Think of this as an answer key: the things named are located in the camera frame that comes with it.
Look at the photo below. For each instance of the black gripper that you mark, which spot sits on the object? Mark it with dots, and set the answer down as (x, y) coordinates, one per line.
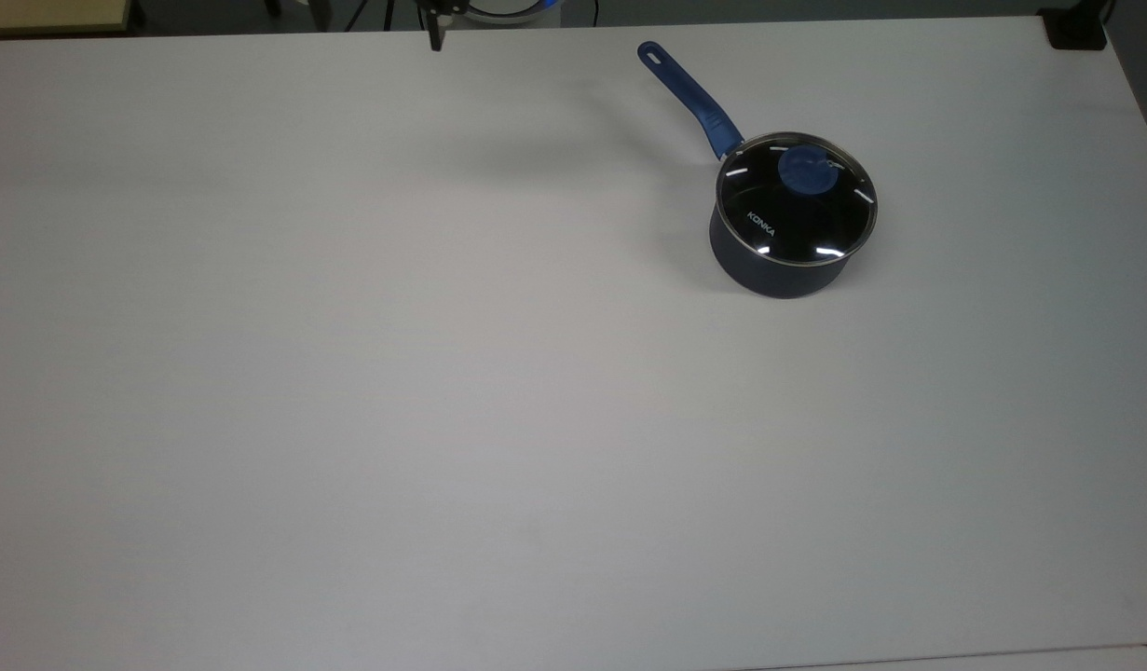
(443, 6)

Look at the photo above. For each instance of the glass lid with blue knob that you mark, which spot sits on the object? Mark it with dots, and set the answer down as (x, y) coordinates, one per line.
(806, 200)

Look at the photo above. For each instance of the round robot base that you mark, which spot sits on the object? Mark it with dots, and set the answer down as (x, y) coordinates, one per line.
(512, 11)

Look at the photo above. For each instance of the black stand leg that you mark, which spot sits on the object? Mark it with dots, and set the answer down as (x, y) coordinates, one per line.
(322, 11)

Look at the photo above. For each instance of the light wooden table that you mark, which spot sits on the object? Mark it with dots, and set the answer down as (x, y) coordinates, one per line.
(51, 14)

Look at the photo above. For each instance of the black table clamp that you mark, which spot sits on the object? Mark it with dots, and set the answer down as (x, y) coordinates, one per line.
(1076, 28)

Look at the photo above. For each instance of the white adjacent table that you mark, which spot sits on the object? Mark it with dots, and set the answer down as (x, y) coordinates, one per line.
(1002, 660)

